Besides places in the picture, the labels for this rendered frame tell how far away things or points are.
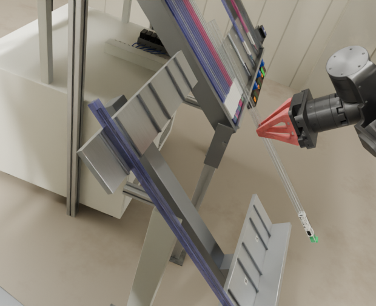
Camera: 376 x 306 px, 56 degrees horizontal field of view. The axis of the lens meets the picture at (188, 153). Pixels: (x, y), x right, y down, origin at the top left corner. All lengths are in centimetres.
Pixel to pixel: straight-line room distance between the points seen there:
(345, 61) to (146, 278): 63
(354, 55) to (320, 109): 10
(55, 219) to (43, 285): 30
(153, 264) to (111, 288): 71
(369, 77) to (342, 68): 4
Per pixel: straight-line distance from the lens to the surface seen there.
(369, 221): 230
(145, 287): 92
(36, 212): 171
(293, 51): 303
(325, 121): 61
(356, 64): 55
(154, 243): 76
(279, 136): 64
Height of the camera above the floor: 137
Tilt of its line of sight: 41 degrees down
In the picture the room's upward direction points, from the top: 18 degrees clockwise
